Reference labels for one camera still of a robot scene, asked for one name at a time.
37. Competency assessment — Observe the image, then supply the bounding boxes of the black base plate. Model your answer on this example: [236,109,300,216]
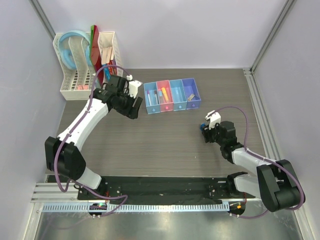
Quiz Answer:
[76,176,257,201]

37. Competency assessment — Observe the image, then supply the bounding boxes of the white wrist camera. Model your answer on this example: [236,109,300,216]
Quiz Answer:
[126,74,143,99]
[204,110,221,130]

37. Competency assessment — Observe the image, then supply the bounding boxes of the grey rectangular eraser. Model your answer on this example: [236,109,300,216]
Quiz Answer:
[187,93,195,101]

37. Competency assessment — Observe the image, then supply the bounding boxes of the aluminium rail frame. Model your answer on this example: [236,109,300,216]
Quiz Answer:
[31,179,306,213]

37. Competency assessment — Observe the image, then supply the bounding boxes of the red folder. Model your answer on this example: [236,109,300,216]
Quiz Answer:
[90,25,104,87]

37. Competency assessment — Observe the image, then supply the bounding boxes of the blue capped glue stick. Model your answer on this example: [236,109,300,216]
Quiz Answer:
[158,90,166,104]

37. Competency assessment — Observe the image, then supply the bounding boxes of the stack of books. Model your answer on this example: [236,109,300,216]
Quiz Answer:
[101,46,117,82]

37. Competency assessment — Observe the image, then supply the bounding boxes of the purple drawer box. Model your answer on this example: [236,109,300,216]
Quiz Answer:
[182,78,202,110]

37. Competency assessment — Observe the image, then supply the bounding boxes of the pink capped white marker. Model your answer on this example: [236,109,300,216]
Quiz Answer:
[146,90,152,106]

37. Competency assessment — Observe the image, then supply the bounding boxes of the brown capped white marker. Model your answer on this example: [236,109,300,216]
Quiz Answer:
[154,90,159,105]

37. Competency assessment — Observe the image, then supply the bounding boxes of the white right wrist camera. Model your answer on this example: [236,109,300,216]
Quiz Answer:
[204,110,221,130]

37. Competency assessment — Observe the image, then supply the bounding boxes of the light blue drawer box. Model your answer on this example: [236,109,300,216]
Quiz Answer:
[143,82,161,115]
[169,79,188,111]

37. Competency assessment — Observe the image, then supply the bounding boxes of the white file organizer rack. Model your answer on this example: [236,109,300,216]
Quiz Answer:
[53,31,123,101]

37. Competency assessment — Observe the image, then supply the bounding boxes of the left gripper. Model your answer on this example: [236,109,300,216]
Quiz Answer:
[114,90,142,120]

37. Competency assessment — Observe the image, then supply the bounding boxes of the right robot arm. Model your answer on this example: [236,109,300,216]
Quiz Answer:
[200,121,306,212]

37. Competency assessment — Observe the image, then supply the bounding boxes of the yellow highlighter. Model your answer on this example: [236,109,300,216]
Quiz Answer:
[161,87,169,102]

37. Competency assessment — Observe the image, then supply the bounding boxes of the pink eraser in rack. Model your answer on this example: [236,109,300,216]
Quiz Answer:
[77,85,89,90]

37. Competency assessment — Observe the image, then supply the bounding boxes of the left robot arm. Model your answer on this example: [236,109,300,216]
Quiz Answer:
[44,75,143,200]

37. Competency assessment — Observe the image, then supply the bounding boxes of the light blue headphones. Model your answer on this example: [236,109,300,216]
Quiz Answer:
[57,30,92,70]

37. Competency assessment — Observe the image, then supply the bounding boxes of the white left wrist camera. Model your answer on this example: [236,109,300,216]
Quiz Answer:
[126,74,143,99]

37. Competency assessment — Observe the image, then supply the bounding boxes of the blue pencil sharpener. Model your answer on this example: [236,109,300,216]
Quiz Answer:
[199,123,207,132]

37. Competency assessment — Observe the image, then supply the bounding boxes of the pink drawer box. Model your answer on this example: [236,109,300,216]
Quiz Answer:
[156,80,174,112]

